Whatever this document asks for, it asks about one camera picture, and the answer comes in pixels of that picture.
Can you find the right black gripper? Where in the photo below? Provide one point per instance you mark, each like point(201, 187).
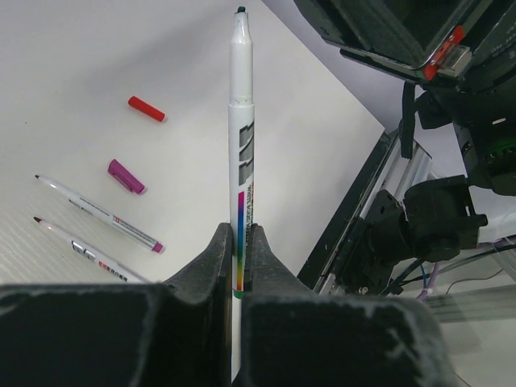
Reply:
point(463, 52)

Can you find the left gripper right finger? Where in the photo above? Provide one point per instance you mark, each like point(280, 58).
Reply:
point(292, 336)

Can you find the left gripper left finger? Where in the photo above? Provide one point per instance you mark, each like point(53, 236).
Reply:
point(173, 333)

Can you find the red marker pen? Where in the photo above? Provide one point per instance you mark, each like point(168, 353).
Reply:
point(92, 254)

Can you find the green marker pen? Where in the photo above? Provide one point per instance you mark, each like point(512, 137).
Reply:
point(241, 145)

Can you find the red pen cap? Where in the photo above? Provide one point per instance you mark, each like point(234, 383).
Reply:
point(147, 109)

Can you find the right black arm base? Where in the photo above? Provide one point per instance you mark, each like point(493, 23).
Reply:
point(437, 222)

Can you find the purple marker pen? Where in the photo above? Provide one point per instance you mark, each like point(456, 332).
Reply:
point(103, 215)

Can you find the purple pen cap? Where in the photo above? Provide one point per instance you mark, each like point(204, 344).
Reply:
point(125, 178)

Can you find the aluminium frame rail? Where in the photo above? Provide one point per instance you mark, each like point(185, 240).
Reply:
point(342, 260)

